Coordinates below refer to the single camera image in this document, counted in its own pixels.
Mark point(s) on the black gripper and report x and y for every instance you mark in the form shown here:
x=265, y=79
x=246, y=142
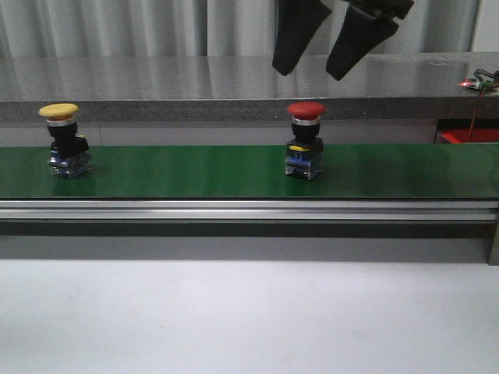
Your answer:
x=365, y=26

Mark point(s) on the grey stone-top counter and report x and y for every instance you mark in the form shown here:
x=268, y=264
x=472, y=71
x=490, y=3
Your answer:
x=248, y=88

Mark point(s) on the small circuit board red LED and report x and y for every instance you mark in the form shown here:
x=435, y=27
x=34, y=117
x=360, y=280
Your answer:
x=477, y=84

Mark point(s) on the green conveyor belt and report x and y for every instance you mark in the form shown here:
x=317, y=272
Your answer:
x=352, y=171

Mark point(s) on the red bin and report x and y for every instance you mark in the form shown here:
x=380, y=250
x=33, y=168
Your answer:
x=457, y=136

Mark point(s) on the grey pleated curtain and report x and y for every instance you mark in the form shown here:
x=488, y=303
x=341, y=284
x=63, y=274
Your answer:
x=199, y=28

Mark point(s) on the grey conveyor support post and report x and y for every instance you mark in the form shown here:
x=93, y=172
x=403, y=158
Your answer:
x=493, y=230

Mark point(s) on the aluminium conveyor frame rail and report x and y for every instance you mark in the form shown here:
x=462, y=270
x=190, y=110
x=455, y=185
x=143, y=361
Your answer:
x=263, y=210

